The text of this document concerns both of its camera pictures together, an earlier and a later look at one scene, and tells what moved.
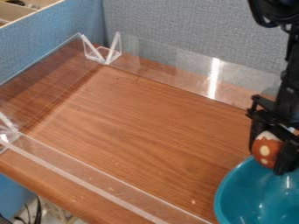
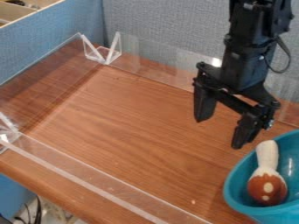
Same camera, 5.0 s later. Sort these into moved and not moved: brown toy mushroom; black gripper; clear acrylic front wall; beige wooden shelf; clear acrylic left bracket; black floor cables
Moved: brown toy mushroom; black gripper
Not moved: beige wooden shelf; clear acrylic left bracket; clear acrylic front wall; black floor cables
